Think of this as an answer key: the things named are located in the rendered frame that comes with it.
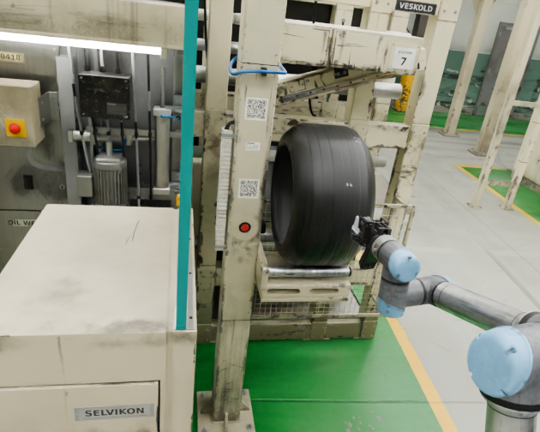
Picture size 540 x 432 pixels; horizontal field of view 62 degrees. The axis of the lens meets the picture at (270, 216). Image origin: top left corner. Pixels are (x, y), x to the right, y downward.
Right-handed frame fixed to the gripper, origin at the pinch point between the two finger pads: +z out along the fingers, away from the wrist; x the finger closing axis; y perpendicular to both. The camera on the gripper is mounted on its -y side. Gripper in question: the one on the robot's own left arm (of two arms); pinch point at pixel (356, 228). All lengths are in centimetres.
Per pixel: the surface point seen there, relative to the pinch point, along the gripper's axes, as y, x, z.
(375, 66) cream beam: 52, -17, 48
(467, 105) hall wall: 17, -619, 876
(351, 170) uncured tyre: 16.3, -0.7, 13.6
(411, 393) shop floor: -114, -74, 54
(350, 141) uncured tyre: 24.6, -1.9, 22.6
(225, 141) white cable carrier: 21, 42, 27
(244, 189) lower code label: 3.4, 33.4, 27.7
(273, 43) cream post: 54, 30, 22
